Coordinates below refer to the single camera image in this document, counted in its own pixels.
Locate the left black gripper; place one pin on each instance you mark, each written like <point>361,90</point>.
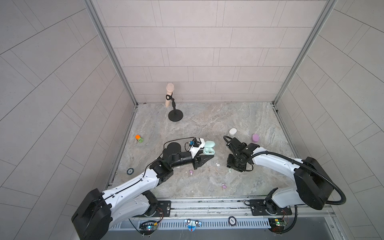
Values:
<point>198,163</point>

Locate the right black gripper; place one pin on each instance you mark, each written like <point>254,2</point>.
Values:
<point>239,169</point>

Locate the mint green earbud case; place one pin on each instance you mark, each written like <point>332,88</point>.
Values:
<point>209,148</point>

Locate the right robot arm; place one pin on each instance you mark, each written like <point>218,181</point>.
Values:
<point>312,185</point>

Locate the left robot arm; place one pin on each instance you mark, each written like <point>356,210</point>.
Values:
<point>101,210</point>

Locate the purple earbud case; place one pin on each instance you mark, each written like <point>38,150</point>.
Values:
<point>255,138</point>

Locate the white earbud case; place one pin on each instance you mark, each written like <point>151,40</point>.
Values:
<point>232,131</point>

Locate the black microphone stand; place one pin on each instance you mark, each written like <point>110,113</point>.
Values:
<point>175,115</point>

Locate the blue white clip gadget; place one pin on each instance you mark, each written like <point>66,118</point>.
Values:
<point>192,224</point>

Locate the orange green small toy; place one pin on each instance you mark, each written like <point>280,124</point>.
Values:
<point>139,138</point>

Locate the small black round disc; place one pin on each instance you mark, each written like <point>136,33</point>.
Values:
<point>232,221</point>

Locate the beige microphone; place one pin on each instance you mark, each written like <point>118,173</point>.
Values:
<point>170,88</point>

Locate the right green circuit board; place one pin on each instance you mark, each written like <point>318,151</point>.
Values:
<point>277,225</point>

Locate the green circuit board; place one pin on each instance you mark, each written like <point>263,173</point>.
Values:
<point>148,227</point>
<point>277,225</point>

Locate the left green circuit board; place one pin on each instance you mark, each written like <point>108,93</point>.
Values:
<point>148,227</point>

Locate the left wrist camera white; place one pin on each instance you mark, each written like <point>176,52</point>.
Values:
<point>196,145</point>

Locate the aluminium front rail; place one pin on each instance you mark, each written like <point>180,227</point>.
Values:
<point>189,208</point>

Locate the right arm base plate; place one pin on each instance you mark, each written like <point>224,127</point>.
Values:
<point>255,207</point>

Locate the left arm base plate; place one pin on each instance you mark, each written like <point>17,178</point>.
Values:
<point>159,209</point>

